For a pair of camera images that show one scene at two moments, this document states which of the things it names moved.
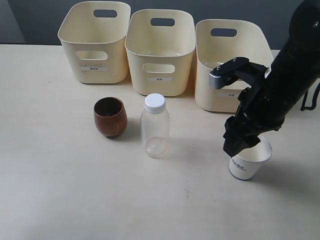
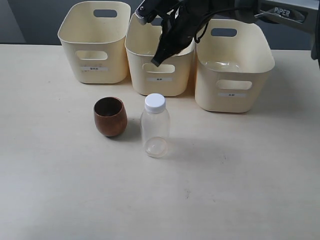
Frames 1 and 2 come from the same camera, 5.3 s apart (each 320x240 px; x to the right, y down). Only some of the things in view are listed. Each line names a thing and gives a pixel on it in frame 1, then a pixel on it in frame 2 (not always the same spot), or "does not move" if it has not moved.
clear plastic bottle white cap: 155,127 does not move
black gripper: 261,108 → 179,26
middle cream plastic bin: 160,44 does not move
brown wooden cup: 110,116 does not move
